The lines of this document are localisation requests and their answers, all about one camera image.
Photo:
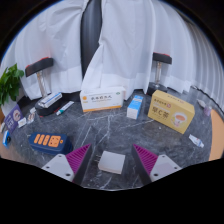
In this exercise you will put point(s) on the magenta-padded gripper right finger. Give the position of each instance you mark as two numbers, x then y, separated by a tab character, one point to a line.
160	165

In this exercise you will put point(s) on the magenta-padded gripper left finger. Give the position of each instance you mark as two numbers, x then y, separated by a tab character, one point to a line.
63	165

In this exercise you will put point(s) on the white charger block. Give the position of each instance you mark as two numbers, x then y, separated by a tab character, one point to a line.
112	162

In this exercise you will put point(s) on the blue power strip orange sockets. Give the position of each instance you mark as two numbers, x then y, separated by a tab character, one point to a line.
50	142

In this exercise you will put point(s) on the small white blue tube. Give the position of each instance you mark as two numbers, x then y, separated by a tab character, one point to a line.
196	141

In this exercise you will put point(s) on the yellow tea box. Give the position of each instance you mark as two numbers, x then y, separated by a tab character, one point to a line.
170	111

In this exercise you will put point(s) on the pill blister pack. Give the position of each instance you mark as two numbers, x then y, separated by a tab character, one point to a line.
31	118

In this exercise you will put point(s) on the white ointment tube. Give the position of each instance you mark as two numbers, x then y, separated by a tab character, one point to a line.
65	108

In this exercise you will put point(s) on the printed white sachet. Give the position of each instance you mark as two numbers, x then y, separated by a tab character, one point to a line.
22	122

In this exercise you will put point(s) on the small blue white device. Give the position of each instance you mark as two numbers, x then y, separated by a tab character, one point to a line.
6	139

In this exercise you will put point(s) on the small blue white box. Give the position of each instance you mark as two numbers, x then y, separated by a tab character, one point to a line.
135	107

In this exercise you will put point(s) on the flat white blue box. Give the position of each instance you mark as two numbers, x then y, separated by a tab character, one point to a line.
50	99

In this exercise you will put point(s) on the purple box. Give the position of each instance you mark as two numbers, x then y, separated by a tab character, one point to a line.
12	119

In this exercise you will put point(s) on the white orange medicine box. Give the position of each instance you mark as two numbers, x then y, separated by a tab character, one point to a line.
101	99

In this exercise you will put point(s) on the green potted plant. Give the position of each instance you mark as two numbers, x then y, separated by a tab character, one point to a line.
10	83

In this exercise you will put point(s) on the large black dumbbell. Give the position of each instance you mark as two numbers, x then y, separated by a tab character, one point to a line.
39	65

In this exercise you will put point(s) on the small black dumbbell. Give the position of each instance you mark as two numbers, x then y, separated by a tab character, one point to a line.
162	58

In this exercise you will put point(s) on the white vertical blinds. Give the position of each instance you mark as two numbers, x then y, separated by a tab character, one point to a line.
210	66

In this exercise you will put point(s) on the white curtain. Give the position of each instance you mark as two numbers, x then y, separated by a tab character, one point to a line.
133	43
50	30

